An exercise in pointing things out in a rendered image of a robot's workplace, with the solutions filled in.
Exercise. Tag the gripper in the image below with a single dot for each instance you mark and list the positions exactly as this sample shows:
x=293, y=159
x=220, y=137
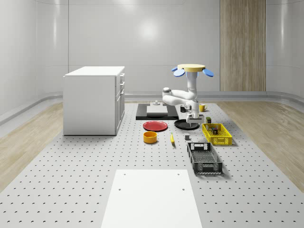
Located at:
x=195, y=118

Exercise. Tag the grey cube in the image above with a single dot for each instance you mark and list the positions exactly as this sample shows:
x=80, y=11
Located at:
x=187, y=137

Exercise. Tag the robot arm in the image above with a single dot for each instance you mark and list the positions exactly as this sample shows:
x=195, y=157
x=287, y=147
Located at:
x=178, y=95

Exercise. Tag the yellow mug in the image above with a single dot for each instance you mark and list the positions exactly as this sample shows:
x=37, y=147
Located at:
x=202, y=108

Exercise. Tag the flat-sided can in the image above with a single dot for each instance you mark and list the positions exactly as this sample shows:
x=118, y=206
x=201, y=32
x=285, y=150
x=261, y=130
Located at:
x=208, y=120

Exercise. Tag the black mug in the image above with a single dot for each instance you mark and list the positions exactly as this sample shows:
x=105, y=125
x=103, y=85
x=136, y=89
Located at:
x=183, y=109

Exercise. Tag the black plate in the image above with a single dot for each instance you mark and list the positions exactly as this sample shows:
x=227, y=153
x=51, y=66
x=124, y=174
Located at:
x=181, y=125

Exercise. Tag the puzzle cube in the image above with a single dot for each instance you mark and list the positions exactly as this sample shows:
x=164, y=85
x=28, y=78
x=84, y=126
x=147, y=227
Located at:
x=214, y=131

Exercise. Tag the banana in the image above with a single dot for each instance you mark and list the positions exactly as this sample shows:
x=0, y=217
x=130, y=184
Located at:
x=172, y=139

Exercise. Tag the yellow basket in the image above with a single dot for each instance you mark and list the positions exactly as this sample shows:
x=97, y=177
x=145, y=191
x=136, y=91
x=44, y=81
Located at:
x=221, y=140

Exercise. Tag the dark grey basket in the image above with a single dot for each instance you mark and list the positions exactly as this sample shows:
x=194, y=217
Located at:
x=204, y=156

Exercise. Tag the red plate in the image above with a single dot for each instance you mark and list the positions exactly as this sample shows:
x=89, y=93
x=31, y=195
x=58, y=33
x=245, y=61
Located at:
x=155, y=126

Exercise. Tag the yellow bowl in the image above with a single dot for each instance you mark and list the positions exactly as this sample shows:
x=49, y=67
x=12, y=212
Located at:
x=150, y=138

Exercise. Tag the drone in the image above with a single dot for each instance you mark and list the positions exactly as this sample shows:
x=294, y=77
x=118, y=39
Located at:
x=191, y=68

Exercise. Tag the white board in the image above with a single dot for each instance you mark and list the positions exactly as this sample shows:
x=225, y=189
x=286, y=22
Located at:
x=152, y=202

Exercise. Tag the white cabinet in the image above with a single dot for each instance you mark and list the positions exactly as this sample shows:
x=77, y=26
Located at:
x=90, y=104

